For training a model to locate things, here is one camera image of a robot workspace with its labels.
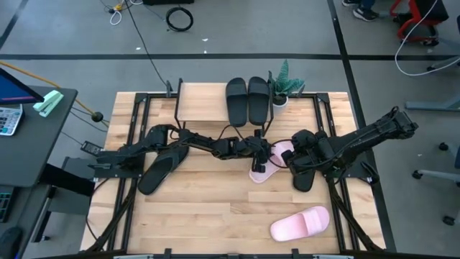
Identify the grey table foot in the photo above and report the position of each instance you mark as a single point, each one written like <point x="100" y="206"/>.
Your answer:
<point x="431" y="105"/>

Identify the black power adapter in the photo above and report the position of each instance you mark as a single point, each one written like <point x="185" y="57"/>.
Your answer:
<point x="91" y="147"/>

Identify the grey calculator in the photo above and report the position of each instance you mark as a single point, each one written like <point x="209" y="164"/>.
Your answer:
<point x="9" y="120"/>

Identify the black keyboard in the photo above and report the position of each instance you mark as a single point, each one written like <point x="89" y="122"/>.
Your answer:
<point x="4" y="203"/>

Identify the person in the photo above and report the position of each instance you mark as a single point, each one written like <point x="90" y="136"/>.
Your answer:
<point x="364" y="12"/>

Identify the office chair base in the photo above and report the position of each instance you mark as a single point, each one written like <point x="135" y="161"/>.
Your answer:
<point x="431" y="174"/>

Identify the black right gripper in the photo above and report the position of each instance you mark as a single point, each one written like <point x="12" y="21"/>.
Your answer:
<point x="305" y="144"/>

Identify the black computer mouse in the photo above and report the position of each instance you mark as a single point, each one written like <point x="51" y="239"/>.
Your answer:
<point x="10" y="242"/>

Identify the green potted plant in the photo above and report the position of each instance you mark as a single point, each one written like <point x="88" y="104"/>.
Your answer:
<point x="285" y="82"/>

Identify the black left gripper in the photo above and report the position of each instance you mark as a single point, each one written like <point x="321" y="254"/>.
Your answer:
<point x="251" y="147"/>

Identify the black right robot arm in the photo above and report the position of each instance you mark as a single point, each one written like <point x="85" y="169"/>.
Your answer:
<point x="370" y="135"/>

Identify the red chair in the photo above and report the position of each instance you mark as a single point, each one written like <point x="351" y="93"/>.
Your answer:
<point x="413" y="18"/>

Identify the black aluminium rig frame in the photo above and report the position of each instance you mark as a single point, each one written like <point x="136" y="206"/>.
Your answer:
<point x="141" y="97"/>

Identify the computer monitor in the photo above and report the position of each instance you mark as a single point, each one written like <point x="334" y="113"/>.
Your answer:
<point x="14" y="90"/>

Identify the mint green stapler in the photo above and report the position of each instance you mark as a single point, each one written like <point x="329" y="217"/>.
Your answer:
<point x="48" y="102"/>

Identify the pink slide sandal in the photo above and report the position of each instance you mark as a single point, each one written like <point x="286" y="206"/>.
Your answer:
<point x="298" y="224"/>
<point x="262" y="177"/>

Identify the white plant pot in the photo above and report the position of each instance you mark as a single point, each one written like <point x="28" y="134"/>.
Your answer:
<point x="279" y="102"/>

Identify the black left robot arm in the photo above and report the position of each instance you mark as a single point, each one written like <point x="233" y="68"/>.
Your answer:
<point x="201" y="142"/>

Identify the black slide sandal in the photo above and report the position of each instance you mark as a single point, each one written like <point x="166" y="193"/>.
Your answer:
<point x="258" y="100"/>
<point x="236" y="102"/>

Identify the black side desk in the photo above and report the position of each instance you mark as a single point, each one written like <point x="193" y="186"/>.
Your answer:
<point x="32" y="144"/>

